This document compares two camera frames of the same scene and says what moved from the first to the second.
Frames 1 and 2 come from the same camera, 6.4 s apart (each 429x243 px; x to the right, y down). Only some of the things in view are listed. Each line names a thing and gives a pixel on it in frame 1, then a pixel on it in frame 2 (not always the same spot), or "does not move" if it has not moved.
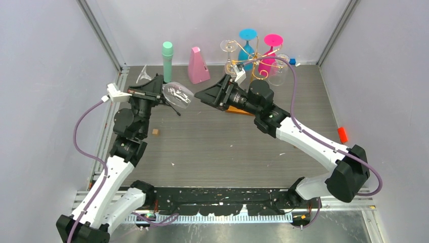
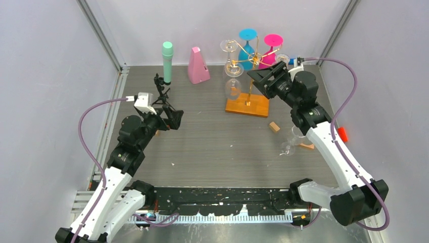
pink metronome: (198, 71) does not move
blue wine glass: (246, 56) does not move
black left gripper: (155, 85) to (165, 123)
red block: (342, 134) does not move
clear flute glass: (229, 45) does not move
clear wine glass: (174, 92) to (288, 148)
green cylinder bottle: (167, 52) does not move
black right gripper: (216, 95) to (279, 71)
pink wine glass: (268, 59) does not move
